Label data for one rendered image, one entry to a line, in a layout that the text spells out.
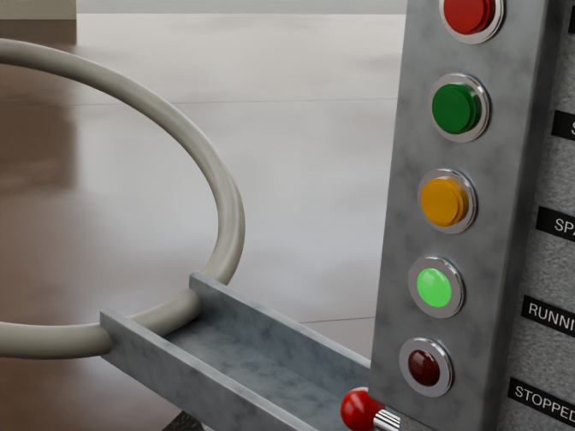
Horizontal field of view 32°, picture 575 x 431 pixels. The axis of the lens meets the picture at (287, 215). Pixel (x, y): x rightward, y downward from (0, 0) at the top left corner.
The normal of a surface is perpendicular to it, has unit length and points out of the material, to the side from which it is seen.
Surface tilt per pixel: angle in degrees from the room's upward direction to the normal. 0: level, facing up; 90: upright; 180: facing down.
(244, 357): 1
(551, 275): 90
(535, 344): 90
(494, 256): 90
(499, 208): 90
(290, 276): 0
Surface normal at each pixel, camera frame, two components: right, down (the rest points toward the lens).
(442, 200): -0.66, 0.26
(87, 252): 0.06, -0.92
